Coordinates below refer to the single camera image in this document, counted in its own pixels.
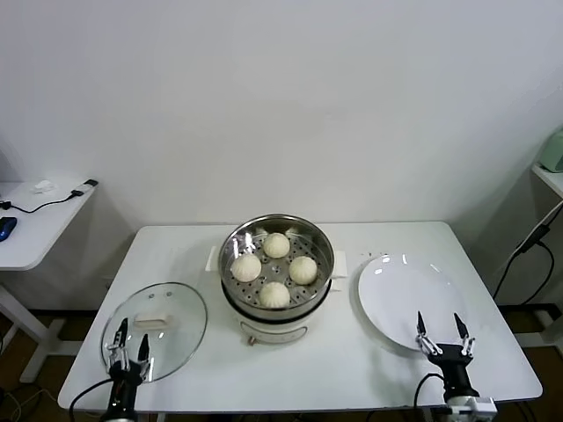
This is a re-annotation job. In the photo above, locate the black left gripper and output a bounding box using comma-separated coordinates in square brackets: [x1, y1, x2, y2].
[106, 316, 151, 412]

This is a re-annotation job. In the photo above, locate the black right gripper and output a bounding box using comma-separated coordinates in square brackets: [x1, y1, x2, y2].
[415, 310, 479, 397]

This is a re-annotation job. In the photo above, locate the glass pot lid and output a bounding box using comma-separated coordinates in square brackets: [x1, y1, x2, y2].
[101, 281, 209, 383]

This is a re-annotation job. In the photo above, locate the white steamed baozi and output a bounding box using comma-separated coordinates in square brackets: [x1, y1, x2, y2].
[230, 253, 263, 282]
[288, 256, 318, 285]
[259, 281, 291, 309]
[262, 231, 291, 258]

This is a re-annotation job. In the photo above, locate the stainless steel steamer basket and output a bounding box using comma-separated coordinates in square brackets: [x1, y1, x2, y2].
[205, 214, 349, 311]

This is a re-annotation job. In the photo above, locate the white round plate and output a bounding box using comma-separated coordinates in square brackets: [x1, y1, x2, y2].
[357, 253, 468, 353]

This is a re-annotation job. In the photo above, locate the cream electric cooker pot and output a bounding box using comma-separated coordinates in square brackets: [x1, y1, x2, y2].
[219, 276, 344, 348]

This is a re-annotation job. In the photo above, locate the white side desk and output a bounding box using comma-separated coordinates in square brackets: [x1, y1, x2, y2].
[0, 179, 100, 383]

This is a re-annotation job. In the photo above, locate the blue computer mouse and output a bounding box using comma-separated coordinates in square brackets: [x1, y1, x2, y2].
[0, 215, 19, 242]

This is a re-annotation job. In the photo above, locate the pale green appliance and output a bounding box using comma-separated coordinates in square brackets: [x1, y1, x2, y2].
[537, 127, 563, 173]

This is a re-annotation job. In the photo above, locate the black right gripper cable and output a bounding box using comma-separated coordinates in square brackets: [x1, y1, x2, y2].
[414, 373, 445, 422]

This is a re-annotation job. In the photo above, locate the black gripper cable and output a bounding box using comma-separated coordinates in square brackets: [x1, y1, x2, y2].
[414, 373, 445, 422]
[69, 378, 113, 422]

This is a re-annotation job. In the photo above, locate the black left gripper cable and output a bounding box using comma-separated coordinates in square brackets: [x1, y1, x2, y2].
[69, 378, 113, 422]

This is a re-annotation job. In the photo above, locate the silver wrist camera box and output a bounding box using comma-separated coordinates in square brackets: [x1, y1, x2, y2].
[472, 397, 498, 417]

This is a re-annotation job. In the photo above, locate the black power cable with adapter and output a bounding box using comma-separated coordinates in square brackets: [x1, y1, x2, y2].
[492, 222, 556, 304]

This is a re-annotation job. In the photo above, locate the black desk cable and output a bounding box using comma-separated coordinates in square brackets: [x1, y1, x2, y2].
[0, 178, 99, 215]

